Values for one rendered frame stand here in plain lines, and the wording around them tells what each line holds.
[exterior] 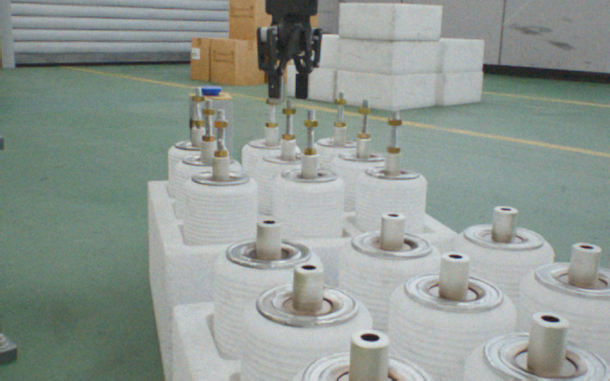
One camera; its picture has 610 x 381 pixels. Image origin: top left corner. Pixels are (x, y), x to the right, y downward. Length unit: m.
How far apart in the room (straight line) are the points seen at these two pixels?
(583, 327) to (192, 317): 0.34
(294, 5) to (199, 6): 6.03
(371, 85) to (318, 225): 2.91
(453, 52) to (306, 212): 3.24
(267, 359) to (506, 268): 0.27
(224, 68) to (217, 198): 4.06
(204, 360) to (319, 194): 0.36
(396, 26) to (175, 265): 2.95
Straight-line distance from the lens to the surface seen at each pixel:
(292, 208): 0.91
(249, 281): 0.59
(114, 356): 1.03
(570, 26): 6.50
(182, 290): 0.88
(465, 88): 4.21
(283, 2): 1.00
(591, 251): 0.62
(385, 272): 0.63
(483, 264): 0.69
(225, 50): 4.91
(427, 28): 3.90
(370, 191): 0.95
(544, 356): 0.47
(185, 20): 6.96
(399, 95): 3.76
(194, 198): 0.89
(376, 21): 3.77
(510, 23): 6.79
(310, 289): 0.51
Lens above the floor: 0.46
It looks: 13 degrees down
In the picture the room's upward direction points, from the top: 2 degrees clockwise
